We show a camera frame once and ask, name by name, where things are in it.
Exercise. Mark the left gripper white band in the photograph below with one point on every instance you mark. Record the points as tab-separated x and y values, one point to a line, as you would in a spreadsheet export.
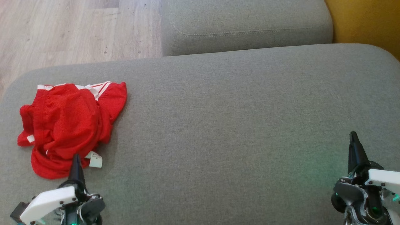
50	200

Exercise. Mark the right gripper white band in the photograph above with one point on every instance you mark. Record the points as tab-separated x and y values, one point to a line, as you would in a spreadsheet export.
384	179

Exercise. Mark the red jersey with white sleeves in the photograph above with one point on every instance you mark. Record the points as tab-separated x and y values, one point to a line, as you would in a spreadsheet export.
47	165

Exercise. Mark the large grey sofa seat cushion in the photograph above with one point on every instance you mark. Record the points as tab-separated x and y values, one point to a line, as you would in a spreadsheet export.
237	131

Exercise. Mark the wide yellow sofa backrest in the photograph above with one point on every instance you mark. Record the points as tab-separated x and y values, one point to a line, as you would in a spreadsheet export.
368	22

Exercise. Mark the medium grey sofa seat cushion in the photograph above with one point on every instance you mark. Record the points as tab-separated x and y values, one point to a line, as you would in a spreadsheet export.
247	22

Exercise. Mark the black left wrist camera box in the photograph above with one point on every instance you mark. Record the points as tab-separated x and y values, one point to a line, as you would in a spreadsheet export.
18	212

